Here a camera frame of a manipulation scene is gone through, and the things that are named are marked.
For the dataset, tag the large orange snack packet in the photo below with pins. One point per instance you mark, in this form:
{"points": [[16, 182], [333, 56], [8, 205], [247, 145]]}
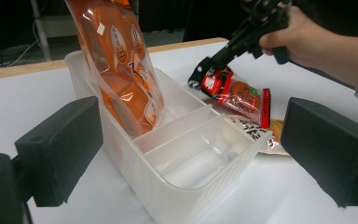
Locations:
{"points": [[118, 62]]}

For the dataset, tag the wooden-edged white board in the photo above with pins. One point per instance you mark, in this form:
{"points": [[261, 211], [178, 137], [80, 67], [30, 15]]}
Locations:
{"points": [[28, 93]]}

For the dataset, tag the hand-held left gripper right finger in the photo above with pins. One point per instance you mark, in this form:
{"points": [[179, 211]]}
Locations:
{"points": [[329, 149]]}

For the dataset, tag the round cracker packet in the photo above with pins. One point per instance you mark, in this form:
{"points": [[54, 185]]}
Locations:
{"points": [[261, 133]]}

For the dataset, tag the white metal stand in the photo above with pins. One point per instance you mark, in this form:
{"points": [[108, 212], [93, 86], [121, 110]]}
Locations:
{"points": [[42, 31]]}

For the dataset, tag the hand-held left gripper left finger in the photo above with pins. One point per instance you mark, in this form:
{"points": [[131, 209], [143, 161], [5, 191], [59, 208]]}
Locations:
{"points": [[59, 149]]}

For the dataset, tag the clear plastic storage box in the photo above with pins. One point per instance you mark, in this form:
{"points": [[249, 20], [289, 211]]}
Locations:
{"points": [[180, 161]]}

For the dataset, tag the small red black packet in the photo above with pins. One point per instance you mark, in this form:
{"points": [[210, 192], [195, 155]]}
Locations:
{"points": [[239, 90]]}

